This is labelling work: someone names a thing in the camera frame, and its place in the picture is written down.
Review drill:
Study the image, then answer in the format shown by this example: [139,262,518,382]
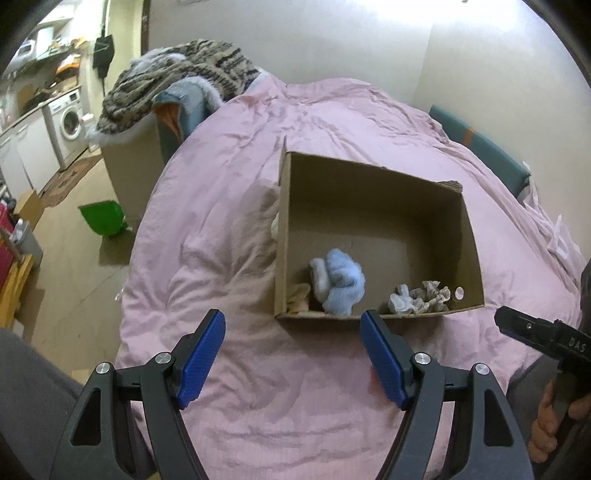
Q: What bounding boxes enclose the red suitcase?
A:
[0,203,12,287]

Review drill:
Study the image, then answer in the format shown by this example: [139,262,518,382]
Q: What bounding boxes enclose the small cardboard box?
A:
[13,189,44,232]

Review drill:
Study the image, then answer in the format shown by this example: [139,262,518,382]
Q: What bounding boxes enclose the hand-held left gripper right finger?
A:
[359,309,536,480]

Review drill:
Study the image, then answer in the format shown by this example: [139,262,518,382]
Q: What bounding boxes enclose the brown cardboard box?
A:
[273,150,486,320]

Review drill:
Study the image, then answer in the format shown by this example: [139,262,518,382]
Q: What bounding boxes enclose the black hanging garment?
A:
[92,34,115,77]

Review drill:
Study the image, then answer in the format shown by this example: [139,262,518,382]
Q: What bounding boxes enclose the white washing machine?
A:
[47,90,86,167]

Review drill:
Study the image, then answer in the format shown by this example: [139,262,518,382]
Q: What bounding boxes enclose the blue fur-trimmed jacket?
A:
[152,76,222,141]

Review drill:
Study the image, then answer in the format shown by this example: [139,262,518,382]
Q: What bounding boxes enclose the patterned knitted blanket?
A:
[97,39,259,139]

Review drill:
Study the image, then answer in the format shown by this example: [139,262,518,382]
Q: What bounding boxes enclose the green dustpan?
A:
[78,200,127,238]

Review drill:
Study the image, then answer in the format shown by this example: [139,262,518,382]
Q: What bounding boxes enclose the person's right hand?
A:
[527,378,568,462]

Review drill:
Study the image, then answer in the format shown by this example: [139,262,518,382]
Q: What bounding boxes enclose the teal headboard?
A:
[428,104,531,199]

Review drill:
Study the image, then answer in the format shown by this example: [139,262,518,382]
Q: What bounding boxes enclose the beige cloth piece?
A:
[286,282,312,315]

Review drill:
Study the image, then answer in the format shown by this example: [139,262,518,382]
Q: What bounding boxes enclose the grey bin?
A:
[10,220,43,259]

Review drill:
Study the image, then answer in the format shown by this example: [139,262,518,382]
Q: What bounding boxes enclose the patterned floor rug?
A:
[41,154,105,208]

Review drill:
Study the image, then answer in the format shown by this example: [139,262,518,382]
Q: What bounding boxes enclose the yellow wooden rack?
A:
[0,254,35,319]

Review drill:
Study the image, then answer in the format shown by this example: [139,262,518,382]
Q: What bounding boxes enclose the white kitchen cabinets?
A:
[0,108,63,199]

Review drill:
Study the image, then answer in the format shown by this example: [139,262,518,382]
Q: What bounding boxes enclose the blue fluffy scrunchie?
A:
[309,248,366,317]

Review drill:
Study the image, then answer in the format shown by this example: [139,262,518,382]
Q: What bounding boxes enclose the pink duvet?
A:
[113,74,583,480]

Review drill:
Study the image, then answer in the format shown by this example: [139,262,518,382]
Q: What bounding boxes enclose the beige armchair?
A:
[102,124,178,232]

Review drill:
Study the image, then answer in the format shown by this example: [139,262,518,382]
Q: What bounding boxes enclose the beige lace scrunchie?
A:
[409,279,451,315]

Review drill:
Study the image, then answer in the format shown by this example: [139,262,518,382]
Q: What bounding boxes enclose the white shelf appliance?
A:
[10,39,37,63]

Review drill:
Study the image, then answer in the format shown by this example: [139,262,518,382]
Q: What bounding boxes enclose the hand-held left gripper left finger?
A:
[48,308,227,480]

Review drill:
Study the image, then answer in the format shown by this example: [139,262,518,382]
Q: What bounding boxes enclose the white cloth sock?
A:
[388,285,416,315]

